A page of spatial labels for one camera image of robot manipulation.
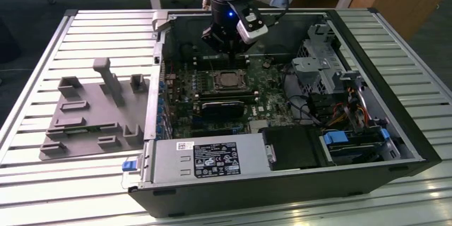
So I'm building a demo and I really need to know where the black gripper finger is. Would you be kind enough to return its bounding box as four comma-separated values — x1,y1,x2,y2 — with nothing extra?
202,27,234,71
233,41,257,71

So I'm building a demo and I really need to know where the small square silver CPU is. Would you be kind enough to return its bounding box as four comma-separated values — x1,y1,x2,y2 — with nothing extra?
218,74,242,87

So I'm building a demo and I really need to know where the metal socket cover frame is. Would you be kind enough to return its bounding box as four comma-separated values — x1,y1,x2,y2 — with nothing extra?
213,70,247,91

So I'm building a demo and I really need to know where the black RAM slot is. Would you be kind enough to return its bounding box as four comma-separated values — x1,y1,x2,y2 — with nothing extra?
197,58,249,62
198,95,258,102
197,60,249,64
197,63,249,67
197,65,249,69
201,91,258,97

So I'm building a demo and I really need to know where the CPU socket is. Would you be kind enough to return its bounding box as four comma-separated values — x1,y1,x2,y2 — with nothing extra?
211,69,249,91

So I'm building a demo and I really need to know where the green motherboard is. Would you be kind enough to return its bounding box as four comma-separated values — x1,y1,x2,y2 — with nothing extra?
161,51,294,141

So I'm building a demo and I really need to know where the black graphics card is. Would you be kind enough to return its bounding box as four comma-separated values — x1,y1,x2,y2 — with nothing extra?
201,101,246,121

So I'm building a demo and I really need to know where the silver metal drive cage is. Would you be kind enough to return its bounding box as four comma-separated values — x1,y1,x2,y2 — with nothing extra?
291,24,365,96

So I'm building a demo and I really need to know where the silver chipset heatsink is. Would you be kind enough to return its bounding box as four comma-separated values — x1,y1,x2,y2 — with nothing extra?
249,120,271,131

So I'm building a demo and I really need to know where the blue disk carrier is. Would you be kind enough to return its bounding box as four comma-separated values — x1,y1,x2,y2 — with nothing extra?
323,128,390,147

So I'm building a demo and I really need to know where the silver power supply unit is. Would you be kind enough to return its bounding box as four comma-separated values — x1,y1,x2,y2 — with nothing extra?
141,133,274,188

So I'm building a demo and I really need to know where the grey plastic parts rack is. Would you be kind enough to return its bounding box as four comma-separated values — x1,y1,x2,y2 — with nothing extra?
38,58,153,161

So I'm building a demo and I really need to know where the black open PC case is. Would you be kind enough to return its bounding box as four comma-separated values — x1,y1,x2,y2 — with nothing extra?
127,8,443,219

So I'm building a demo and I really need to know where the metal disk bay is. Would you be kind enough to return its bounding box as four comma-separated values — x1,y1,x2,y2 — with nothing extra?
319,130,403,167

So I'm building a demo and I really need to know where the white silver wrist camera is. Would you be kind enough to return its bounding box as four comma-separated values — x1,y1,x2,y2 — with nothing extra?
235,6,270,44

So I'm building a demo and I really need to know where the thick black cable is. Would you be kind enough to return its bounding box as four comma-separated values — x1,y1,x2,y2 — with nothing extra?
287,94,323,128

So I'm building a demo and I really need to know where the yellow wire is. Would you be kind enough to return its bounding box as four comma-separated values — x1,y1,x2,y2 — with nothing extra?
327,104,354,126

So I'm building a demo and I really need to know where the orange wire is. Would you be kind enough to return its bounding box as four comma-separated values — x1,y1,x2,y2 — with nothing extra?
349,87,373,128

